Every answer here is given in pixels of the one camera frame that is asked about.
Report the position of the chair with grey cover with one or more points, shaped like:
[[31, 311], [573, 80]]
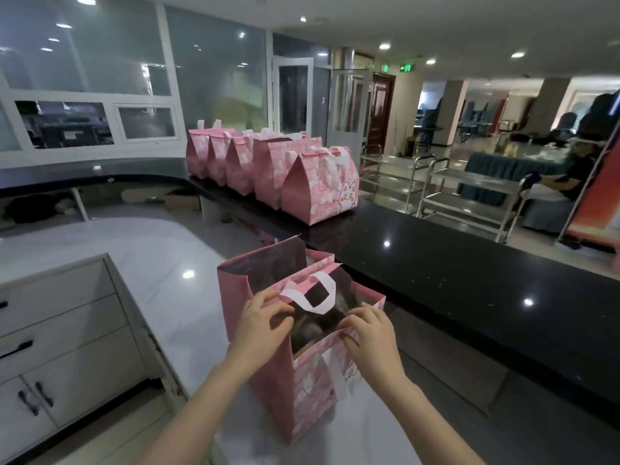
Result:
[[545, 210]]

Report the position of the person's right forearm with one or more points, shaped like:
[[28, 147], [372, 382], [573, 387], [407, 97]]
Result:
[[421, 421]]

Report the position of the closed pink cat gift bag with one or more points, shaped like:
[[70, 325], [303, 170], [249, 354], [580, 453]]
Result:
[[196, 152], [273, 169], [319, 188], [218, 157], [240, 164]]

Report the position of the person's left hand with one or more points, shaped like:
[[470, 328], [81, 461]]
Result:
[[256, 331]]

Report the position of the table with teal cloth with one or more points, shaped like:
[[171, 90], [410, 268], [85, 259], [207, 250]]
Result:
[[494, 171]]

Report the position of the brown wooden door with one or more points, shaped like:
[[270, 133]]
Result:
[[380, 111]]

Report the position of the person's left thumb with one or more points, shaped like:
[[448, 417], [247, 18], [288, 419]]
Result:
[[280, 321]]

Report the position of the white drawer cabinet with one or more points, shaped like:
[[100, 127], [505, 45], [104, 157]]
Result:
[[63, 353]]

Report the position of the person's right hand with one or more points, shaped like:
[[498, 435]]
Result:
[[375, 346]]

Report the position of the red standing banner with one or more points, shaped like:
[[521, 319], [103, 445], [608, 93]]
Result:
[[598, 203]]

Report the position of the black bag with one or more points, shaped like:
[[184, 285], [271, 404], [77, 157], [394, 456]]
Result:
[[34, 208]]

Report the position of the person's right thumb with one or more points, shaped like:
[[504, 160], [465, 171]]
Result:
[[347, 334]]

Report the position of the steel service trolley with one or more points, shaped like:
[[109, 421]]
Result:
[[395, 176], [465, 198]]

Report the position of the cardboard box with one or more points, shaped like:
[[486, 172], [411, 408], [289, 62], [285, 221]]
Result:
[[183, 200]]

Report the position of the white framed glass door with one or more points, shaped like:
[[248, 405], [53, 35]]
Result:
[[348, 111], [293, 96]]

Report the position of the person's left forearm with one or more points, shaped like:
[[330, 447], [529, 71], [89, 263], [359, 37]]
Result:
[[208, 411]]

